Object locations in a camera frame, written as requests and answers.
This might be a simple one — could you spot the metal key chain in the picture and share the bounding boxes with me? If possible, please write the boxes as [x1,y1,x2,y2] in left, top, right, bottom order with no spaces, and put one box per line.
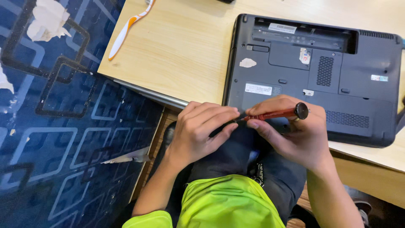
[252,162,266,187]

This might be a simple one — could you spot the dark grey upturned laptop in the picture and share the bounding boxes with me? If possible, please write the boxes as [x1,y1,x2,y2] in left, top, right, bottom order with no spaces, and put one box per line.
[221,13,404,149]

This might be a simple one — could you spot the person's left hand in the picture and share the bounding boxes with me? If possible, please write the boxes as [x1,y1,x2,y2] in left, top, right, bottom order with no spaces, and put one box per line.
[167,101,240,166]

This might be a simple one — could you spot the grey paper scrap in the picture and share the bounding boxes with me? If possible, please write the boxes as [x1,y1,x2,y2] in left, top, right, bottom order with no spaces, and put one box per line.
[101,147,152,165]

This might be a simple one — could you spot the neon green shirt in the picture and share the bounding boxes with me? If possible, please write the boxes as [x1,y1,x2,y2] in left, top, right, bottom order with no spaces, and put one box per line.
[122,174,286,228]

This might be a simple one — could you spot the person's right hand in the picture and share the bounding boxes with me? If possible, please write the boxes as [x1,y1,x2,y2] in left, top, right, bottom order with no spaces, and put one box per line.
[246,95,332,172]

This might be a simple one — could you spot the red handled screwdriver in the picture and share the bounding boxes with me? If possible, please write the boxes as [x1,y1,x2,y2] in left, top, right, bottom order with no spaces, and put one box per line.
[236,102,309,123]

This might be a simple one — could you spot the crumpled white paper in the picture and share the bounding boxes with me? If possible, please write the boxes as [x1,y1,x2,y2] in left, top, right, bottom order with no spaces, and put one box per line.
[27,0,72,42]

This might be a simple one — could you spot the black shoe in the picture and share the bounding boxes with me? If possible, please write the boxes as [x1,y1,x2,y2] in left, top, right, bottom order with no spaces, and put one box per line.
[163,121,178,150]

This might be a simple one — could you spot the torn white paper piece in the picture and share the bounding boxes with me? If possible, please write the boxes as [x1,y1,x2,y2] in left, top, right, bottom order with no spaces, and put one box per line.
[0,47,15,95]

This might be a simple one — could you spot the dark grey trousers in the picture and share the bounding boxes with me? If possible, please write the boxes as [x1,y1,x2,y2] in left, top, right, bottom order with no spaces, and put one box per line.
[148,126,308,226]

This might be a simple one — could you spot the orange and white toothbrush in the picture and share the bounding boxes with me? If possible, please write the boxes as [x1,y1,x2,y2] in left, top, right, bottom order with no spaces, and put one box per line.
[108,0,156,61]

